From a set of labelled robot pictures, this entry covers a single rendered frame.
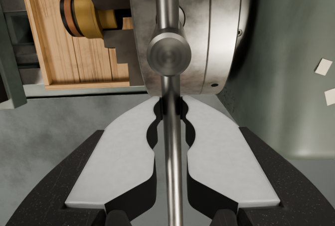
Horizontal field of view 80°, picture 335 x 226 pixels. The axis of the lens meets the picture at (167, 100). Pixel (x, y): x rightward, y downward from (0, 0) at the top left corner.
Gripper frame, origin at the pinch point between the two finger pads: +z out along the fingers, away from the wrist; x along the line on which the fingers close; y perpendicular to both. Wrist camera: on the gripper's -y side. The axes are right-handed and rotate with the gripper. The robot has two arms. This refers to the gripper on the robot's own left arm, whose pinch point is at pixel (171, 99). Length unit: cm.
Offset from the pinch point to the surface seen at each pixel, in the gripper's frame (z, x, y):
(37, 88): 78, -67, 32
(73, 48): 47, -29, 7
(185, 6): 13.3, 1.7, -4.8
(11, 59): 46, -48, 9
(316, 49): 10.7, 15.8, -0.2
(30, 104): 126, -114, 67
